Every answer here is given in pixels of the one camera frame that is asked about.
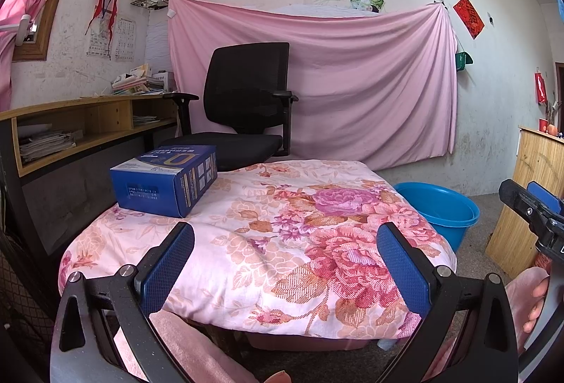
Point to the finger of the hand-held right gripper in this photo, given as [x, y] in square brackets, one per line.
[544, 228]
[548, 200]

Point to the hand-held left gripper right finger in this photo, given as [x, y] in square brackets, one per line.
[403, 268]

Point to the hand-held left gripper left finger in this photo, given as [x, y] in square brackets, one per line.
[169, 268]

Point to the blue plastic bucket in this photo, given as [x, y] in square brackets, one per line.
[440, 206]

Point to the person's right hand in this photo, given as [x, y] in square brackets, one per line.
[538, 303]

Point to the wooden cabinet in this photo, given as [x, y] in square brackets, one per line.
[524, 198]

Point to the orange fruit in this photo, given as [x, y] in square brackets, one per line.
[552, 129]

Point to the red cup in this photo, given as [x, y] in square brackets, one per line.
[543, 125]

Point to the pink fleece trousers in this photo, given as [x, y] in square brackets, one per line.
[189, 347]

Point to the blue cardboard box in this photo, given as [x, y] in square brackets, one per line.
[150, 189]

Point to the red hanging packet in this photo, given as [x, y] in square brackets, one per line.
[540, 87]

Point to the dark wooden doorway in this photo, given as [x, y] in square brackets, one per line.
[559, 87]

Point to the floral blanket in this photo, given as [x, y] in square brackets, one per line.
[286, 242]

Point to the pile of papers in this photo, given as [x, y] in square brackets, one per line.
[44, 142]
[145, 119]

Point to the wooden desk hutch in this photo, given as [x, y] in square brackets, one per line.
[88, 118]

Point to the stack of books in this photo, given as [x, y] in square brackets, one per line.
[136, 81]

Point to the black office chair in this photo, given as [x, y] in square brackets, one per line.
[246, 92]

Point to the blue dotted curtain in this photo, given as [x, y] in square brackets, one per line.
[559, 4]

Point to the pink hanging sheet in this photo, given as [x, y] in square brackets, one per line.
[352, 79]

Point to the red hanging scarves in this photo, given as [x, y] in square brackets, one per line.
[108, 4]

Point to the red paper wall poster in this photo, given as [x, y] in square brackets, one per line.
[469, 16]

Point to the white wall calendar sheet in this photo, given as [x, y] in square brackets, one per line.
[98, 41]
[125, 39]

